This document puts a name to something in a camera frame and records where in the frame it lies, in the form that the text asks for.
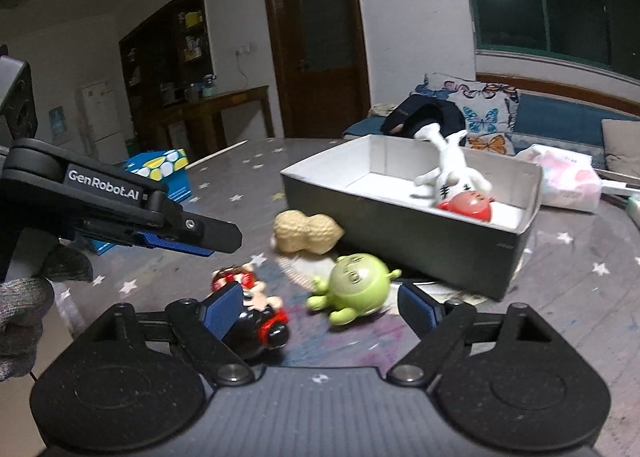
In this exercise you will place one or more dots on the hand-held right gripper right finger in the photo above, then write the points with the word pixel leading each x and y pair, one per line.
pixel 416 309

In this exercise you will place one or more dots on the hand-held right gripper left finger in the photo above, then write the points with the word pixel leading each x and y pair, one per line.
pixel 223 311

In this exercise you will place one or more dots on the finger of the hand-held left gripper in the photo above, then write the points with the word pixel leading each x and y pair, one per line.
pixel 210 234

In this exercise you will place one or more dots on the red and black figure toy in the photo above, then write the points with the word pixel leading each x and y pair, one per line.
pixel 257 302

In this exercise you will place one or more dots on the green alien toy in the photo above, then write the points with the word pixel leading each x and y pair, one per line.
pixel 357 287

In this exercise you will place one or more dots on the grey cardboard box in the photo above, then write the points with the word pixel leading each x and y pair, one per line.
pixel 425 237

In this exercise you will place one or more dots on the beige peanut toy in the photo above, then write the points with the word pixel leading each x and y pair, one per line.
pixel 300 232

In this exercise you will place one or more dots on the teal container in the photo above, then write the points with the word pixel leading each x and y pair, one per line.
pixel 209 87

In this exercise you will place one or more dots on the person's left hand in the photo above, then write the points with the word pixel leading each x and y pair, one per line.
pixel 20 317

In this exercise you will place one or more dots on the blue box with yellow pattern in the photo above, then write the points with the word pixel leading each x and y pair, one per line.
pixel 177 187

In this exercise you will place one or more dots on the white refrigerator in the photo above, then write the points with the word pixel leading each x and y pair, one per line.
pixel 100 112

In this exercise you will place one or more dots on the red round toy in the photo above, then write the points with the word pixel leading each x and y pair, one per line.
pixel 467 208

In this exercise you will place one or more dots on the wooden side desk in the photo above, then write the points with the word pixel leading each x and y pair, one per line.
pixel 220 102

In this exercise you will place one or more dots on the dark wooden shelf cabinet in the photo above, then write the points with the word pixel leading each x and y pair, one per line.
pixel 150 62

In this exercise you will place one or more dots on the white plush toy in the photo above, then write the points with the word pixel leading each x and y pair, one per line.
pixel 452 162

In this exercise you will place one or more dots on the star print tablecloth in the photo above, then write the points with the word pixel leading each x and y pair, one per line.
pixel 575 317

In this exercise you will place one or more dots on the black bag on sofa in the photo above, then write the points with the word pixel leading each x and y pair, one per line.
pixel 425 112

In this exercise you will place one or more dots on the pink and white tissue pack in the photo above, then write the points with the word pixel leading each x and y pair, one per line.
pixel 565 177

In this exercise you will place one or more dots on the butterfly print pillow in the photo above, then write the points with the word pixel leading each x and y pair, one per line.
pixel 482 104

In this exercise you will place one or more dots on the dark wooden door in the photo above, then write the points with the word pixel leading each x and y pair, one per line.
pixel 320 37

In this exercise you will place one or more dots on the blue sofa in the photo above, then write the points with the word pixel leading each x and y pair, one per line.
pixel 555 117

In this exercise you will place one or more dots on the pale green package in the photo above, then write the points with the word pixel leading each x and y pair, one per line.
pixel 634 211

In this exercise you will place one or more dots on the beige cushion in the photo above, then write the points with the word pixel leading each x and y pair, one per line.
pixel 622 142

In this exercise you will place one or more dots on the green framed window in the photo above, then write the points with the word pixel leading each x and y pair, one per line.
pixel 550 7

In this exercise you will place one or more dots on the wall outlet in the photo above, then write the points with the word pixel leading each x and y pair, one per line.
pixel 243 49

